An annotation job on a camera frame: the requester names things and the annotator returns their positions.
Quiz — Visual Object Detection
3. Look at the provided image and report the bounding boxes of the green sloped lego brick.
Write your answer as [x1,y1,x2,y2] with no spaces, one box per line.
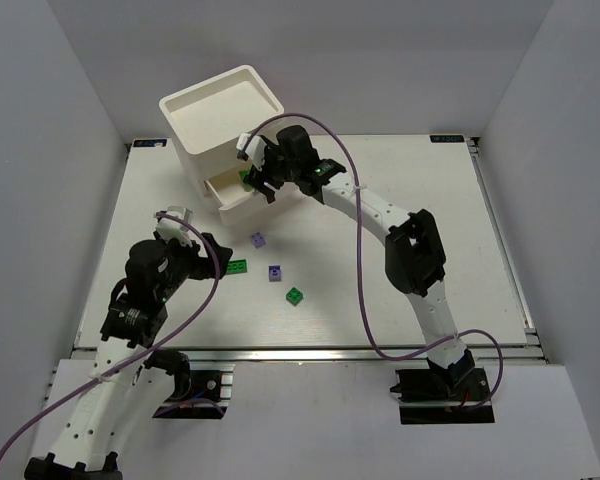
[239,170,253,192]

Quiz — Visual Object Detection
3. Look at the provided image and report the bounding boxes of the green lego plate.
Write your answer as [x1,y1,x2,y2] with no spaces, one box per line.
[226,259,248,275]

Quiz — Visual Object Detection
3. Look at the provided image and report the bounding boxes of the white drawer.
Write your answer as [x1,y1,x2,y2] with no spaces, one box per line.
[204,163,270,226]

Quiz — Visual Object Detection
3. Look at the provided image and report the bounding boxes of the purple upside-down lego brick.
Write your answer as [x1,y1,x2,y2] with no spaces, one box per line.
[268,265,282,282]

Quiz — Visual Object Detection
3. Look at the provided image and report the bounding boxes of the green square lego brick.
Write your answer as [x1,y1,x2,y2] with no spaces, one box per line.
[285,287,304,306]

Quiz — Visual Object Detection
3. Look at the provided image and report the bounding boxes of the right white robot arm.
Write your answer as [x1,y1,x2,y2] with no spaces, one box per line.
[237,125,474,388]

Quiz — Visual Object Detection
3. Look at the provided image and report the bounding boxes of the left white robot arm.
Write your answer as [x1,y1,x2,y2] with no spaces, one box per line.
[24,230,233,479]

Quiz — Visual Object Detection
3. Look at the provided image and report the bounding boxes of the purple studded lego brick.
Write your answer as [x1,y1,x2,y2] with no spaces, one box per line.
[249,232,266,249]

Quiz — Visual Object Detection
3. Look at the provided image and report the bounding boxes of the white drawer cabinet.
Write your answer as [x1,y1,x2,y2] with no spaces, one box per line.
[159,65,284,195]

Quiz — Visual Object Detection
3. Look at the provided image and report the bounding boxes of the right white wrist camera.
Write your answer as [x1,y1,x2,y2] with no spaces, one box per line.
[236,133,267,170]

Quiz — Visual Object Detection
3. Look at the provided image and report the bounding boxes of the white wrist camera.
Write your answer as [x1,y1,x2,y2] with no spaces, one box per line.
[154,206,194,247]
[236,133,267,170]

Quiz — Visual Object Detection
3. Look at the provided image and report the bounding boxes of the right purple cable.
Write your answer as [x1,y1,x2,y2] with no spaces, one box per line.
[249,113,505,409]

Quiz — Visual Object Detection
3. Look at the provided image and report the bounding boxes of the purple cable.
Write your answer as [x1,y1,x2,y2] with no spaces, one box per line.
[0,212,221,480]
[249,113,505,409]

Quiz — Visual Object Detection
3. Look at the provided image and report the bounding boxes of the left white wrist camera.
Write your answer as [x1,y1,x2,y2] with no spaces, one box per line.
[154,206,194,247]

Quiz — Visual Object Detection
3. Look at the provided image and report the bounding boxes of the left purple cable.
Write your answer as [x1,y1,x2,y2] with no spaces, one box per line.
[0,212,221,480]

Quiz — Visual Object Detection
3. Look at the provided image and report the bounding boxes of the aluminium table front rail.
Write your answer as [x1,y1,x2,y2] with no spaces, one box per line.
[70,345,545,362]

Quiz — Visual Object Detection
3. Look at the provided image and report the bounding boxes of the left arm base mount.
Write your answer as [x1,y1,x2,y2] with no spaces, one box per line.
[144,350,233,420]

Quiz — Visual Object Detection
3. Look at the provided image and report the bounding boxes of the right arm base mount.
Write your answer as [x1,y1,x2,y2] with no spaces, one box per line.
[389,368,495,425]

